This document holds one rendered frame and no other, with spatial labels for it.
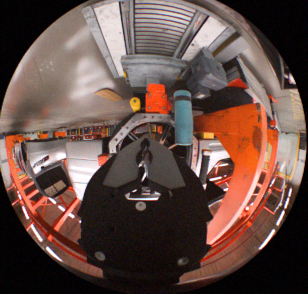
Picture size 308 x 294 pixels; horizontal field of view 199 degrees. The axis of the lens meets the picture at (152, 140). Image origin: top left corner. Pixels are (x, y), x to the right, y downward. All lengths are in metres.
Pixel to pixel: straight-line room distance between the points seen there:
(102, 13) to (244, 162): 1.05
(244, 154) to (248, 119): 0.18
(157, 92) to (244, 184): 0.71
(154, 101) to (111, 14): 0.61
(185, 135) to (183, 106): 0.13
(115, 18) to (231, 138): 0.96
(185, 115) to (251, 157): 0.41
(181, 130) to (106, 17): 0.74
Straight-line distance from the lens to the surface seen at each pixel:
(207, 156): 0.37
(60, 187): 3.65
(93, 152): 0.77
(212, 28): 0.70
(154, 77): 0.78
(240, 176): 0.59
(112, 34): 0.70
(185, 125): 0.40
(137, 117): 0.49
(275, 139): 2.44
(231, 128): 0.60
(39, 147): 2.56
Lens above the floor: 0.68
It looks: 6 degrees up
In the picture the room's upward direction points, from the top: 180 degrees clockwise
